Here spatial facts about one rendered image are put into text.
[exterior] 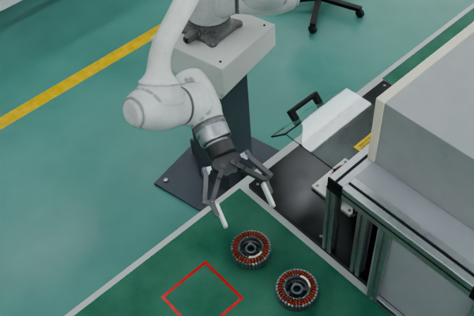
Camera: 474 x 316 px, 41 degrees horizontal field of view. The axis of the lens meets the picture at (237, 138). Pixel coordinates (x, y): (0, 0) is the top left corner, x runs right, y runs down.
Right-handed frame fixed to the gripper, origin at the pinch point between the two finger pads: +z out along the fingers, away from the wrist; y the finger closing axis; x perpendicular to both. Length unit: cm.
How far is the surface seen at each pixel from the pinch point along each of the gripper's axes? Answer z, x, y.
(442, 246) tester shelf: 24.7, 32.7, -28.6
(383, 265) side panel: 25.0, 13.0, -22.3
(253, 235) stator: 5.4, -16.0, -2.3
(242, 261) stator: 10.6, -13.1, 3.9
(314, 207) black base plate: 4.8, -17.8, -23.0
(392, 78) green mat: -26, -37, -75
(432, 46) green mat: -32, -40, -98
